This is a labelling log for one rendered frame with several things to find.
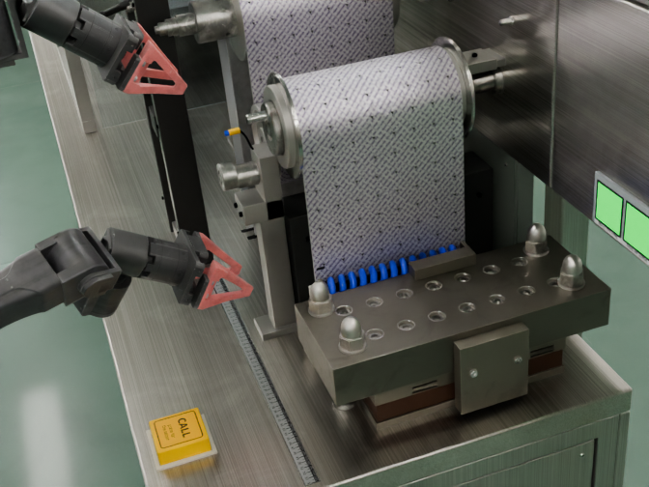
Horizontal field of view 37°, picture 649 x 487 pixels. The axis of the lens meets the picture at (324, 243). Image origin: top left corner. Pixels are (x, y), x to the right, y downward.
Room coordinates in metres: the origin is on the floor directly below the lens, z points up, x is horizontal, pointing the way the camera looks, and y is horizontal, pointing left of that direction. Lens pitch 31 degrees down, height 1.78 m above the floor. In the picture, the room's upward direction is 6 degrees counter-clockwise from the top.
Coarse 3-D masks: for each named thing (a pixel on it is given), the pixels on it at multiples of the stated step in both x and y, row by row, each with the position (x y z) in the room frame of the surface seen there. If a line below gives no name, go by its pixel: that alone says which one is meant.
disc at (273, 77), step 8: (272, 72) 1.22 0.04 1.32; (272, 80) 1.22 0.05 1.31; (280, 80) 1.19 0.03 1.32; (280, 88) 1.19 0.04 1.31; (288, 96) 1.16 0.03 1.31; (288, 104) 1.16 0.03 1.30; (296, 120) 1.14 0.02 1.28; (296, 128) 1.14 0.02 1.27; (296, 136) 1.14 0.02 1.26; (296, 144) 1.14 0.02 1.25; (296, 152) 1.14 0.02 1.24; (296, 160) 1.15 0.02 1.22; (288, 168) 1.20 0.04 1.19; (296, 168) 1.15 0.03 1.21; (296, 176) 1.16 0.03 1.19
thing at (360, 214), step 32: (384, 160) 1.18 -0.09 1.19; (416, 160) 1.19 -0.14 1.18; (448, 160) 1.20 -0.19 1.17; (320, 192) 1.15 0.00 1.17; (352, 192) 1.16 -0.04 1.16; (384, 192) 1.17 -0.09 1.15; (416, 192) 1.19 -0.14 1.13; (448, 192) 1.20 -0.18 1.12; (320, 224) 1.15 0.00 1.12; (352, 224) 1.16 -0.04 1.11; (384, 224) 1.17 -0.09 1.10; (416, 224) 1.19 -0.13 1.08; (448, 224) 1.20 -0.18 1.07; (320, 256) 1.15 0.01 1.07; (352, 256) 1.16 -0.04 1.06; (384, 256) 1.17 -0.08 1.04; (416, 256) 1.19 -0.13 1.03
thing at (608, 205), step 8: (600, 184) 1.02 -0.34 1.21; (600, 192) 1.02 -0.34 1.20; (608, 192) 1.00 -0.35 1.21; (600, 200) 1.02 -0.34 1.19; (608, 200) 1.00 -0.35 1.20; (616, 200) 0.99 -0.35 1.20; (600, 208) 1.02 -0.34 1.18; (608, 208) 1.00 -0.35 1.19; (616, 208) 0.99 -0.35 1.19; (600, 216) 1.02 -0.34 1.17; (608, 216) 1.00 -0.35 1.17; (616, 216) 0.99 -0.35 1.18; (608, 224) 1.00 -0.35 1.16; (616, 224) 0.98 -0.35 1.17; (616, 232) 0.98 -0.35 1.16
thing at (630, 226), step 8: (632, 208) 0.96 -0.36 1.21; (632, 216) 0.96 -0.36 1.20; (640, 216) 0.94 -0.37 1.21; (632, 224) 0.96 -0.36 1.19; (640, 224) 0.94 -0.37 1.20; (648, 224) 0.93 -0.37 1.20; (632, 232) 0.95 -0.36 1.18; (640, 232) 0.94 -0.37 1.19; (648, 232) 0.93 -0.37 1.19; (632, 240) 0.95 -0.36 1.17; (640, 240) 0.94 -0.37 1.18; (648, 240) 0.92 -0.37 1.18; (640, 248) 0.94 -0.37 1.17; (648, 248) 0.92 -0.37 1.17; (648, 256) 0.92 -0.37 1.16
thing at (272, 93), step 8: (456, 64) 1.24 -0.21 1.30; (272, 88) 1.20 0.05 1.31; (464, 88) 1.22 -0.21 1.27; (264, 96) 1.24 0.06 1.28; (272, 96) 1.19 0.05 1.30; (280, 96) 1.18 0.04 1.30; (464, 96) 1.22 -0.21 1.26; (280, 104) 1.17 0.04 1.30; (464, 104) 1.21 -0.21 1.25; (280, 112) 1.16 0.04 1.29; (288, 112) 1.16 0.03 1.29; (464, 112) 1.22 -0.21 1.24; (280, 120) 1.17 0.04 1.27; (288, 120) 1.15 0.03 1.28; (464, 120) 1.22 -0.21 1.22; (288, 128) 1.15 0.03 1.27; (288, 136) 1.15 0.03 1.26; (288, 144) 1.15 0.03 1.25; (288, 152) 1.15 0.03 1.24; (280, 160) 1.20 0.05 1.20; (288, 160) 1.15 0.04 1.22
